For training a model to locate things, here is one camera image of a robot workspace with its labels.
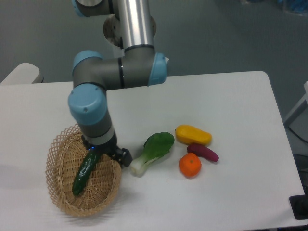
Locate white chair corner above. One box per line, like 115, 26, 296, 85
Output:
0, 63, 44, 86

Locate orange tangerine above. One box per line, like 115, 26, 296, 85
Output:
179, 153, 202, 178

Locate black device at edge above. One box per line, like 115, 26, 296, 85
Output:
289, 195, 308, 220

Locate dark green cucumber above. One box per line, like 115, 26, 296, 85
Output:
72, 151, 101, 196

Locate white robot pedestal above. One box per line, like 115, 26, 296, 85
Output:
103, 14, 156, 58

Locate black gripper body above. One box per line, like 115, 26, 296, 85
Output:
81, 136, 118, 159

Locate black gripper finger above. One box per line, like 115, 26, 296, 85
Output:
111, 147, 133, 167

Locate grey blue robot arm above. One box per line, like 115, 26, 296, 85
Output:
68, 0, 167, 169

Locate woven wicker basket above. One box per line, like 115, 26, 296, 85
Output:
45, 125, 122, 217

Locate yellow mango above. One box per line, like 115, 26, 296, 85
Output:
175, 125, 212, 145

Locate purple sweet potato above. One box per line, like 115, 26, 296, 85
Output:
187, 143, 219, 162

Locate green bok choy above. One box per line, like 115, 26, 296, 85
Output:
130, 132, 175, 176

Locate white frame at right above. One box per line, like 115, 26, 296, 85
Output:
283, 82, 308, 128

